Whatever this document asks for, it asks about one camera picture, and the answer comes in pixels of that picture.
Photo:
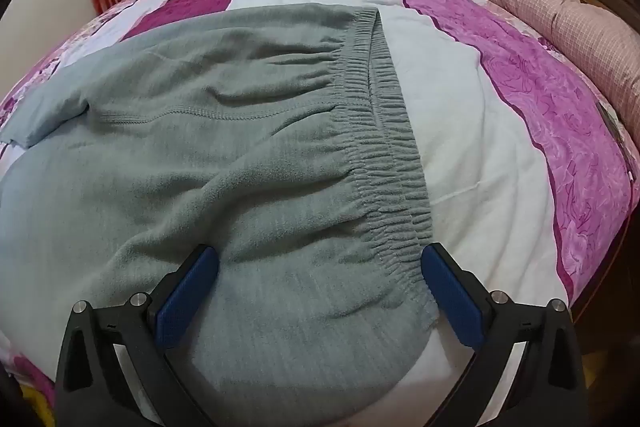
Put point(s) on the yellow fleece cloth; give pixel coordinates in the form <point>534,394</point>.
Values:
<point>32,407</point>

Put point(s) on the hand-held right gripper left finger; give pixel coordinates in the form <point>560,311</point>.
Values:
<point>187,302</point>

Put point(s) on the pink floral bed blanket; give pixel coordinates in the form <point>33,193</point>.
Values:
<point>475,132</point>

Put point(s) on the grey fleece pants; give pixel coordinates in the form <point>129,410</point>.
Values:
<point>225,157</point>

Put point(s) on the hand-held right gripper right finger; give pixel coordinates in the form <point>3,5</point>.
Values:
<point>452,302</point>

